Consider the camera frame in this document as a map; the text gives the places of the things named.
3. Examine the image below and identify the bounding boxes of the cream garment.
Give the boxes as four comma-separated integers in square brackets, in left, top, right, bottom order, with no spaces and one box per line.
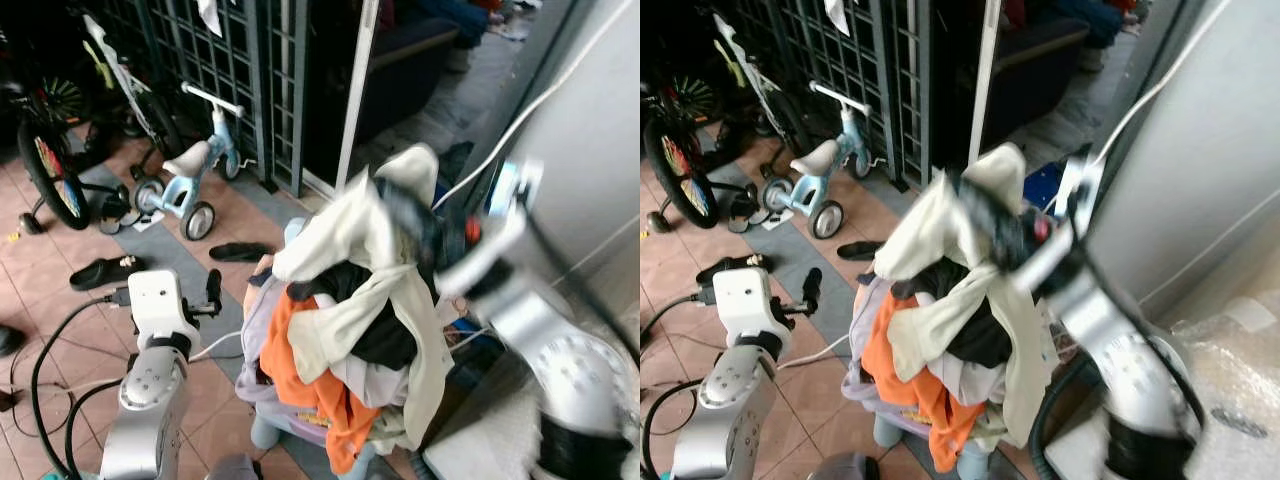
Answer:
[874,142,1063,447]
[272,144,457,446]

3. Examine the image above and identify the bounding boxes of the blue box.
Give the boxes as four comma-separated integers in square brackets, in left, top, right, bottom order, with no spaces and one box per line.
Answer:
[1024,165,1067,213]

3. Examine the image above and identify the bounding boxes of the black sandal with buckle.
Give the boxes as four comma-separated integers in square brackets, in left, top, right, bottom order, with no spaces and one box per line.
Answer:
[69,256,147,292]
[694,254,767,287]

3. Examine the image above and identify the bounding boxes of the lavender plastic laundry basket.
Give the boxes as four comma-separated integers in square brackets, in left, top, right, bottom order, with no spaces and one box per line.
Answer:
[234,272,411,477]
[841,270,1006,480]

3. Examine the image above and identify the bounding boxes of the black garment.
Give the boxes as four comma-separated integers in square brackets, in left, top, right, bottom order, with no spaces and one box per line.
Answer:
[893,256,1017,369]
[288,258,421,371]

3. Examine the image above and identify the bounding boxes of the light blue child tricycle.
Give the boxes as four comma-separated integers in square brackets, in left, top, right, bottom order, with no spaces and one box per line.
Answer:
[133,81,247,242]
[761,80,887,241]

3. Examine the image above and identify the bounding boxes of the orange garment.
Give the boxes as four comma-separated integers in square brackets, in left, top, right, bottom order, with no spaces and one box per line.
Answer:
[259,288,358,476]
[859,288,963,474]

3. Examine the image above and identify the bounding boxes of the dark sofa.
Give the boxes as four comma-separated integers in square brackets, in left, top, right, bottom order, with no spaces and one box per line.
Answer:
[998,12,1093,136]
[355,12,463,146]

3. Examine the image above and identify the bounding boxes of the black child bicycle colourful wheel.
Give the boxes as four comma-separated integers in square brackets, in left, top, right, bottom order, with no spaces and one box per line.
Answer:
[640,85,761,237]
[0,60,129,237]

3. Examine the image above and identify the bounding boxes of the black metal grille gate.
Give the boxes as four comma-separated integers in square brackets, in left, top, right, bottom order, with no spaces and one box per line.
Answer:
[88,0,313,197]
[720,0,939,193]

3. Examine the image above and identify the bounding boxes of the person legs in jeans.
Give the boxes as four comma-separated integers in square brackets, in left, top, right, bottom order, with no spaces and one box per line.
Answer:
[1030,0,1146,51]
[405,0,531,51]

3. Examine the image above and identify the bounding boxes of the white bicycle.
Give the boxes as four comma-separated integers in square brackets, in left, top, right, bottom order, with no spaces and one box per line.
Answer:
[80,14,186,166]
[712,12,813,156]

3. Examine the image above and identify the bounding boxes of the clear bubble wrap sheet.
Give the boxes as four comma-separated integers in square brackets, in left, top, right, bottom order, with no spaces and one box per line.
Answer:
[1150,288,1280,480]

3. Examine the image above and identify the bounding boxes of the thin white floor cable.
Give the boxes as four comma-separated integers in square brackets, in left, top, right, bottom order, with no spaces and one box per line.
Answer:
[188,328,247,363]
[778,334,853,371]

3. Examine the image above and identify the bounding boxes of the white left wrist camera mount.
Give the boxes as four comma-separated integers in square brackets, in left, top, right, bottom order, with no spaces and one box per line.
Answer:
[127,269,202,341]
[711,267,791,337]

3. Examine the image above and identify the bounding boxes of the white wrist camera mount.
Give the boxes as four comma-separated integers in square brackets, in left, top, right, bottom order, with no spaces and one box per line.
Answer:
[1058,152,1107,217]
[488,158,547,219]
[711,267,791,337]
[127,269,202,341]

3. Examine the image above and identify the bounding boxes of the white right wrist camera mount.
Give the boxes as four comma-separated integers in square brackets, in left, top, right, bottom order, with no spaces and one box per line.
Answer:
[488,158,547,219]
[1058,152,1107,217]

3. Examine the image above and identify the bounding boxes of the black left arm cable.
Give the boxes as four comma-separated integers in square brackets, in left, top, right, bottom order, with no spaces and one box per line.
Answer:
[30,286,133,477]
[640,286,717,479]

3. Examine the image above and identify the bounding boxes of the white door frame post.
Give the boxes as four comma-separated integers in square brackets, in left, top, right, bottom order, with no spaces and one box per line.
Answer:
[966,0,1005,171]
[334,0,382,193]

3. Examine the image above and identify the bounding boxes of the white hose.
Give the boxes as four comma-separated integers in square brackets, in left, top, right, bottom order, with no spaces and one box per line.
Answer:
[1088,0,1237,173]
[434,0,623,211]

